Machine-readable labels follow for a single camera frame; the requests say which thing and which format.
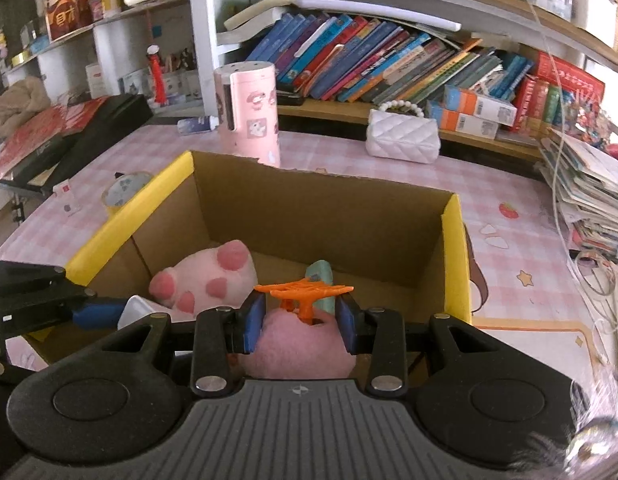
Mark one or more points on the red figure decoration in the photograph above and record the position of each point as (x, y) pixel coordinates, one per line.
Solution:
(66, 5)

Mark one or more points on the red printed sheet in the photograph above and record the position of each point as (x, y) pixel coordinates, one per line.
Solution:
(34, 140)

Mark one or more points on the white thick book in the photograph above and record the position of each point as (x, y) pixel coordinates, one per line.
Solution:
(249, 30)

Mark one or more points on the pink cylinder canister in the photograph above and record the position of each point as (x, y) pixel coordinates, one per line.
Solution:
(249, 105)

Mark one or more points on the black flat case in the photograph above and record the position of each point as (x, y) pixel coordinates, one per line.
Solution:
(104, 125)

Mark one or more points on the mint green tube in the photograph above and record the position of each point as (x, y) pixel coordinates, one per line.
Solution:
(320, 270)

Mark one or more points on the white quilted handbag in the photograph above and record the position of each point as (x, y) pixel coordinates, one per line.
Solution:
(401, 137)

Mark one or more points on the stack of papers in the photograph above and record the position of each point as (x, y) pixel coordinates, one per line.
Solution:
(589, 185)

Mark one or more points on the pink paw plush toy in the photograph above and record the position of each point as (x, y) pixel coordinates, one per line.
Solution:
(209, 270)

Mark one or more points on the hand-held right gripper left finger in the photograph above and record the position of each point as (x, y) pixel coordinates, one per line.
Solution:
(254, 325)

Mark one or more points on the thick red book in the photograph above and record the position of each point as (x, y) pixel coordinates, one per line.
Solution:
(569, 72)

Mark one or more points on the cream thick book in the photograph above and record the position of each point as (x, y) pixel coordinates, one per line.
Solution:
(261, 7)

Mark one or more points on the set of red green books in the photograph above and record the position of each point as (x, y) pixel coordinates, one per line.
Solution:
(541, 105)

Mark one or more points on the pink checked tablecloth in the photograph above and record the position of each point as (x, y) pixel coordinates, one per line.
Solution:
(339, 160)

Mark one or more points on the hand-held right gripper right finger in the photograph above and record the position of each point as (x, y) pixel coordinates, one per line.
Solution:
(346, 325)

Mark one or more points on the red tassel pen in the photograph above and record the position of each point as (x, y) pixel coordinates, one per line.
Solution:
(156, 75)

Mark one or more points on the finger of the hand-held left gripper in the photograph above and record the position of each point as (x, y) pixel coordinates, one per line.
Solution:
(96, 312)

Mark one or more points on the white bookshelf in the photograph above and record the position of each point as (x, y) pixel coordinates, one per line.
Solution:
(201, 35)

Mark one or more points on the row of slanted books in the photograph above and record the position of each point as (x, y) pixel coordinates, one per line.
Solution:
(369, 60)

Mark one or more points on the small white card stand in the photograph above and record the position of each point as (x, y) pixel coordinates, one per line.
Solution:
(66, 197)

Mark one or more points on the orange and white carton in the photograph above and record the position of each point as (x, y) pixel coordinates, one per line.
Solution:
(479, 105)
(461, 122)

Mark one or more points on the beige cloth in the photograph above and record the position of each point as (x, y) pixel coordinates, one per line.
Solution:
(16, 102)

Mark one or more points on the yellow tape roll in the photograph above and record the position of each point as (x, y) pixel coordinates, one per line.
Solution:
(126, 192)

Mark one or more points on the white pen holder with brushes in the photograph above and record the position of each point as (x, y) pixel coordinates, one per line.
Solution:
(181, 80)

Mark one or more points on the cardboard box with yellow edges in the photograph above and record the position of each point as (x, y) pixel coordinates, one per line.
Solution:
(314, 215)

